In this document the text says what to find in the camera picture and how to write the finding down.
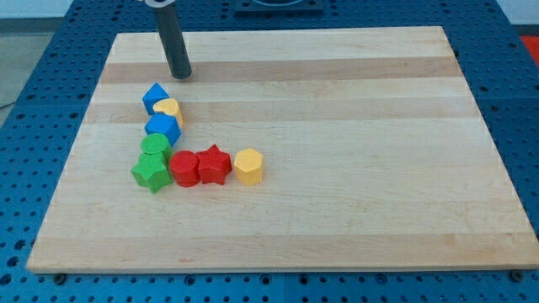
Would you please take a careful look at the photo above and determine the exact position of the green cylinder block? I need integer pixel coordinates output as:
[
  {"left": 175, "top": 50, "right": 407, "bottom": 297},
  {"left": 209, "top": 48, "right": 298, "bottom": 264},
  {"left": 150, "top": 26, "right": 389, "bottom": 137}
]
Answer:
[{"left": 141, "top": 133, "right": 173, "bottom": 163}]

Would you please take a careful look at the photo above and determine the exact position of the red star block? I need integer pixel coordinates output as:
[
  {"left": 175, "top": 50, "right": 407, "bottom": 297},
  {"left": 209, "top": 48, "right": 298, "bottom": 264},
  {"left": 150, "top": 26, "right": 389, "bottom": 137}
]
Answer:
[{"left": 195, "top": 144, "right": 232, "bottom": 185}]

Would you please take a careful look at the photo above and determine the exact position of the wooden board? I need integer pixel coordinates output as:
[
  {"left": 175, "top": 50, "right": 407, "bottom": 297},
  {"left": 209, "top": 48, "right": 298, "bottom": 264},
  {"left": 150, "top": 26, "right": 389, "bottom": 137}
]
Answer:
[{"left": 27, "top": 26, "right": 538, "bottom": 274}]

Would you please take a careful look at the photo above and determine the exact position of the red cylinder block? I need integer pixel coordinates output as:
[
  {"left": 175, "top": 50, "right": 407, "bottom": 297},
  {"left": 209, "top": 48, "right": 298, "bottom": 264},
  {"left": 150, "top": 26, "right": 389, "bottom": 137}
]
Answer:
[{"left": 168, "top": 150, "right": 200, "bottom": 188}]

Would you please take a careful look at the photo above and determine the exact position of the blue triangle block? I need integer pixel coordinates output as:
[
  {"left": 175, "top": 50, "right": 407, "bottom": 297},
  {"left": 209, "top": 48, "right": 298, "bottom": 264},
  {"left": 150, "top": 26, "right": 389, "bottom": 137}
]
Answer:
[{"left": 141, "top": 82, "right": 169, "bottom": 115}]

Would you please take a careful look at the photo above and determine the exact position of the blue cube block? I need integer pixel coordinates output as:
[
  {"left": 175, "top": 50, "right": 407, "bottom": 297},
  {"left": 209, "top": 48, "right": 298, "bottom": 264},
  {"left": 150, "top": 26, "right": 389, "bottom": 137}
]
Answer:
[{"left": 144, "top": 113, "right": 181, "bottom": 146}]

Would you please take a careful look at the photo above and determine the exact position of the green star block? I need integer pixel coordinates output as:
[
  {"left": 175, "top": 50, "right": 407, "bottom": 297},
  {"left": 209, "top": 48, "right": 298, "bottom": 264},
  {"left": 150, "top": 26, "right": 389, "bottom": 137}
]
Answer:
[{"left": 131, "top": 153, "right": 172, "bottom": 194}]

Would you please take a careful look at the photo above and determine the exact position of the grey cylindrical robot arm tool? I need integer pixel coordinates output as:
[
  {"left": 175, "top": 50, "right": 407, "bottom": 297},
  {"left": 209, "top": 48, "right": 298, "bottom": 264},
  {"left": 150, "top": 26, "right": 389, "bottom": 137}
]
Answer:
[{"left": 151, "top": 1, "right": 192, "bottom": 79}]

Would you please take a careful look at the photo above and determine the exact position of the yellow hexagon block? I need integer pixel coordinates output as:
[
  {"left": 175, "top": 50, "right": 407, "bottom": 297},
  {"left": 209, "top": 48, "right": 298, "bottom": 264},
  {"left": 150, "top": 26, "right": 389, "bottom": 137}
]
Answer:
[{"left": 234, "top": 148, "right": 264, "bottom": 186}]

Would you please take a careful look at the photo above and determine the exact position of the yellow heart block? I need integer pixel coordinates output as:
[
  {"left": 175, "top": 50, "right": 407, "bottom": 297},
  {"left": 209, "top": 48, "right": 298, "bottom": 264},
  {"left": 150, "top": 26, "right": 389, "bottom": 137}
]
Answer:
[{"left": 152, "top": 98, "right": 184, "bottom": 128}]

